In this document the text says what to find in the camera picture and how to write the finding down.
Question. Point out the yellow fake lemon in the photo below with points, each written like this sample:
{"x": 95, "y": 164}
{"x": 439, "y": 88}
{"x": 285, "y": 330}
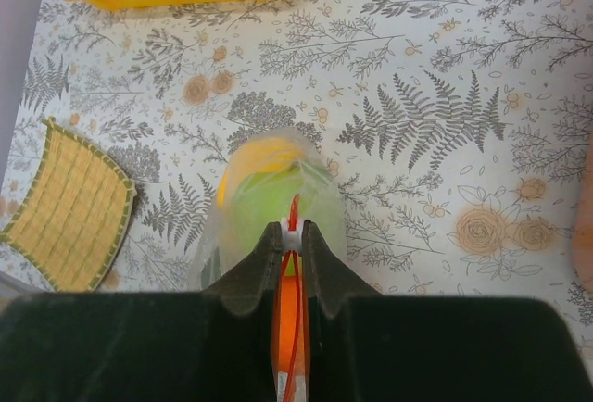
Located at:
{"x": 257, "y": 155}

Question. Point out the light green fake apple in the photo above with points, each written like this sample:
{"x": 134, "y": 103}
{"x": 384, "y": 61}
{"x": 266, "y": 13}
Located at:
{"x": 267, "y": 197}

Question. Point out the square bamboo mat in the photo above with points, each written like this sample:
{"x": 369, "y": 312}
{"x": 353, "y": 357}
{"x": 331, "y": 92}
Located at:
{"x": 73, "y": 219}

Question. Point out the clear zip top bag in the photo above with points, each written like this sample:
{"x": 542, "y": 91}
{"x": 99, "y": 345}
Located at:
{"x": 212, "y": 259}

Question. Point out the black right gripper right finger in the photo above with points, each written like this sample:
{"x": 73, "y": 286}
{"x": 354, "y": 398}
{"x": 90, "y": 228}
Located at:
{"x": 328, "y": 280}

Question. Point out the orange plastic tub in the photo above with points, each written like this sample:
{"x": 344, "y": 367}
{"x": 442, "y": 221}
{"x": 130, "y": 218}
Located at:
{"x": 582, "y": 239}

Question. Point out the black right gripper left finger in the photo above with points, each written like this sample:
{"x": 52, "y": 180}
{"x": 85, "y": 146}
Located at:
{"x": 242, "y": 288}

